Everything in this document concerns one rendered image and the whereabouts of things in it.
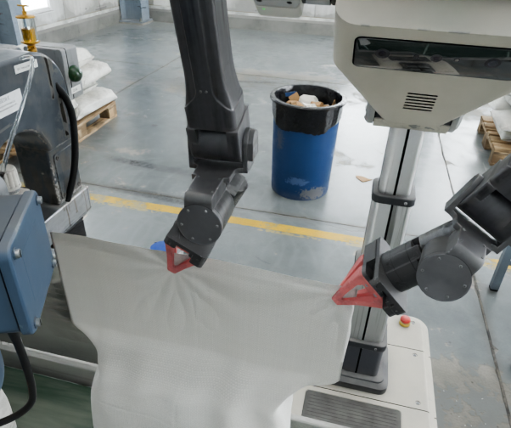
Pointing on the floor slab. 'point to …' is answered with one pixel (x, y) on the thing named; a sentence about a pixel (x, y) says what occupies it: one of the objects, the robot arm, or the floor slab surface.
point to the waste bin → (304, 141)
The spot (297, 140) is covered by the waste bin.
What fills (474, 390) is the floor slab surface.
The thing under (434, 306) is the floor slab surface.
